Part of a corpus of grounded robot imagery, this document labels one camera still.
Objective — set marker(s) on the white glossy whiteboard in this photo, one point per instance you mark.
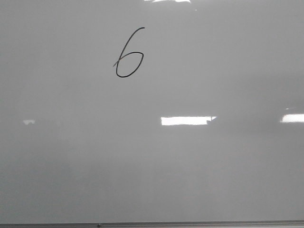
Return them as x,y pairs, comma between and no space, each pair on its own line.
141,110

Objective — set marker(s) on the grey aluminium whiteboard frame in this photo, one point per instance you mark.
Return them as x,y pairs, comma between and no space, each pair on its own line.
205,224

